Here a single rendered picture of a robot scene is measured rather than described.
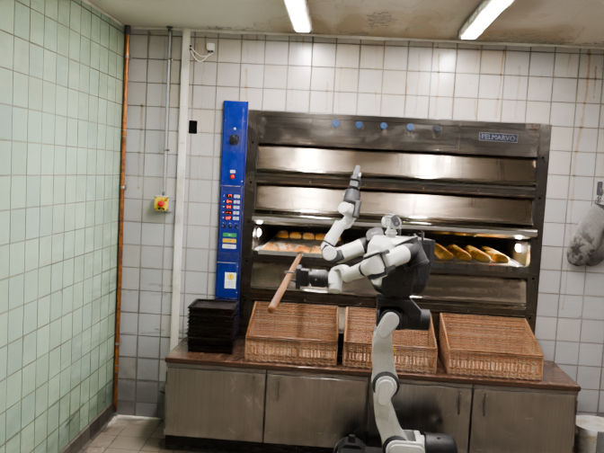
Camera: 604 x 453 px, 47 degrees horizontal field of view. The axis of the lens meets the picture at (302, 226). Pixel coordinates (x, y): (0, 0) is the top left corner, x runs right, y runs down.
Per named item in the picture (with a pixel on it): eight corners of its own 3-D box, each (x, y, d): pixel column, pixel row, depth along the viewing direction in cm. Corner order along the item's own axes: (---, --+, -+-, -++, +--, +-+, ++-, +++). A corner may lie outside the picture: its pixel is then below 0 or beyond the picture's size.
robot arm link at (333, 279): (317, 286, 343) (341, 288, 341) (320, 266, 348) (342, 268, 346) (319, 295, 353) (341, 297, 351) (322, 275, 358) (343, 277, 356)
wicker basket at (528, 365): (435, 353, 459) (439, 312, 457) (523, 359, 455) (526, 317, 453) (445, 375, 410) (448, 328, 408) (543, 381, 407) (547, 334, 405)
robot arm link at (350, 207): (348, 200, 400) (343, 219, 397) (339, 193, 391) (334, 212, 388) (366, 201, 393) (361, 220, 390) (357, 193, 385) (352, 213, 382)
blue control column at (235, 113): (248, 350, 662) (259, 121, 645) (265, 351, 661) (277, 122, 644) (208, 423, 470) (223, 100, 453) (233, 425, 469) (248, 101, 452)
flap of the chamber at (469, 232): (252, 219, 446) (255, 223, 466) (537, 236, 436) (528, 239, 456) (252, 216, 446) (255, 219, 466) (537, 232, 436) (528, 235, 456)
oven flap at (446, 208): (254, 211, 460) (257, 183, 465) (531, 227, 450) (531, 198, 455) (253, 209, 456) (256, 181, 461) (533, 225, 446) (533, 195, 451)
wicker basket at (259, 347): (252, 341, 465) (253, 299, 463) (337, 346, 463) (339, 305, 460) (243, 360, 416) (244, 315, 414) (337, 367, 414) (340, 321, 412)
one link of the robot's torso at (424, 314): (426, 328, 379) (429, 296, 377) (430, 333, 366) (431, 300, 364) (375, 324, 380) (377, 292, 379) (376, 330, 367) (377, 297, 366)
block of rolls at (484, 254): (428, 249, 530) (428, 242, 530) (492, 253, 528) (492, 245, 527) (439, 259, 470) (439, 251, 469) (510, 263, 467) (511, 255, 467)
